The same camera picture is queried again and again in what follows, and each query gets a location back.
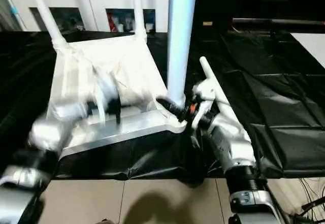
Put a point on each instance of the white plastic table top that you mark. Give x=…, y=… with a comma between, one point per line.
x=132, y=61

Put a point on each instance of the white plastic table leg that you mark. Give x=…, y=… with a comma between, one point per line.
x=180, y=31
x=45, y=10
x=138, y=5
x=210, y=76

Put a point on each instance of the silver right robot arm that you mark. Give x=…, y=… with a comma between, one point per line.
x=233, y=142

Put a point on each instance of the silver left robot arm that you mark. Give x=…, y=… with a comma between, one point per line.
x=45, y=132

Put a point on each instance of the small red bottle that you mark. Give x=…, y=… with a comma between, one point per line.
x=112, y=25

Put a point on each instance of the black work mat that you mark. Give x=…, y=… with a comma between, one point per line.
x=284, y=107

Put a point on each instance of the black horizontal bar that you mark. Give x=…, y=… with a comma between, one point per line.
x=279, y=22

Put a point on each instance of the dark cabinet with yellow label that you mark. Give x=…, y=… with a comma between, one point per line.
x=254, y=0

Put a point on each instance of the white flat board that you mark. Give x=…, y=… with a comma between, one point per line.
x=312, y=49

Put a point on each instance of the grey curtain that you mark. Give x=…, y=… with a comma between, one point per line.
x=4, y=21

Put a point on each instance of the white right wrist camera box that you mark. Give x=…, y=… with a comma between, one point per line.
x=205, y=89

